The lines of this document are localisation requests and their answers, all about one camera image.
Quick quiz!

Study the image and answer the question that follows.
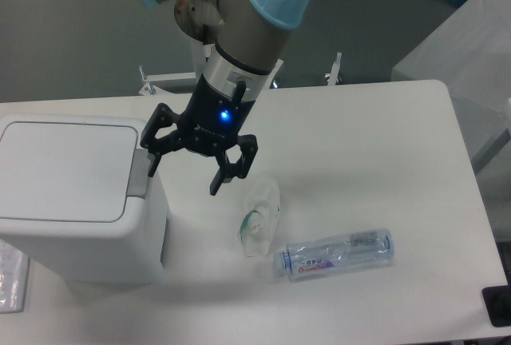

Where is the white plastic trash can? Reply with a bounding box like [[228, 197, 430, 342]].
[[1, 114, 170, 284]]

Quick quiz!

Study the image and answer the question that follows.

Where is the crumpled clear plastic bag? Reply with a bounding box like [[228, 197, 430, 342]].
[[238, 176, 281, 257]]

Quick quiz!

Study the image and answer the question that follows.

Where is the black device at edge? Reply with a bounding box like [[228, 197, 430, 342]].
[[482, 285, 510, 327]]

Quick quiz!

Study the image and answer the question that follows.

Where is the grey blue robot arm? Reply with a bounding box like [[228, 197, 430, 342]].
[[141, 0, 310, 194]]

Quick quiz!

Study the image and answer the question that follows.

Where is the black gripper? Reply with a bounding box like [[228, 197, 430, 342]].
[[141, 77, 259, 196]]

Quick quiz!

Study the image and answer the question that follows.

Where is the laminated paper sheet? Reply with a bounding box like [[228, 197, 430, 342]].
[[1, 240, 30, 314]]

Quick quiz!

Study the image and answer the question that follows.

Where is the white pedestal base frame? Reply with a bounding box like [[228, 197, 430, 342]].
[[138, 51, 343, 96]]

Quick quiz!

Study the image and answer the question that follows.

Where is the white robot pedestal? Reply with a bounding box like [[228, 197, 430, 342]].
[[174, 0, 224, 80]]

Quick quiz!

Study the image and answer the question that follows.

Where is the grey trash can push button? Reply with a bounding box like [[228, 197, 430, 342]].
[[126, 149, 151, 199]]

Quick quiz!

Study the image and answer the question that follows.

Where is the crushed clear plastic bottle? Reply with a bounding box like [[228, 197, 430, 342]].
[[273, 228, 394, 281]]

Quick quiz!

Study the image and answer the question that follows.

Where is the white side table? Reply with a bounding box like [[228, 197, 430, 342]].
[[390, 0, 511, 242]]

